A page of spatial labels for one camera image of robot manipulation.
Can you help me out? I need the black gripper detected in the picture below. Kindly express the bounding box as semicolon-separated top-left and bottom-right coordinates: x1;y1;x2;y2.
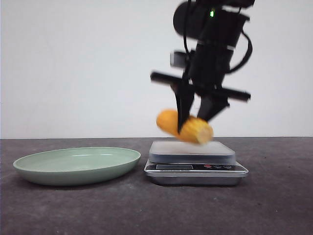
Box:
150;44;251;133

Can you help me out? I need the yellow corn cob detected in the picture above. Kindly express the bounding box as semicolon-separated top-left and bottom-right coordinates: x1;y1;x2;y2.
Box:
156;109;214;144

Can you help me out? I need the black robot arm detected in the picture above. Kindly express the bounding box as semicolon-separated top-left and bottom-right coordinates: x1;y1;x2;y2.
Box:
150;0;254;132

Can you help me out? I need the silver digital kitchen scale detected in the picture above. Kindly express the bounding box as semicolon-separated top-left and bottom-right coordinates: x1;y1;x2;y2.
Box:
144;141;249;186

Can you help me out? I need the green round plate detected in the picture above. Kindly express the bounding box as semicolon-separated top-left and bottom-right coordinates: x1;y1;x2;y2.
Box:
13;146;141;186

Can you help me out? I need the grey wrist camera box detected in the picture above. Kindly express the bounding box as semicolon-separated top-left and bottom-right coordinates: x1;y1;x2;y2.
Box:
170;51;187;69

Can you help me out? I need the black cable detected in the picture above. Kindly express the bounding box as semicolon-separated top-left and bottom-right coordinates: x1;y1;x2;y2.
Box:
227;30;253;75

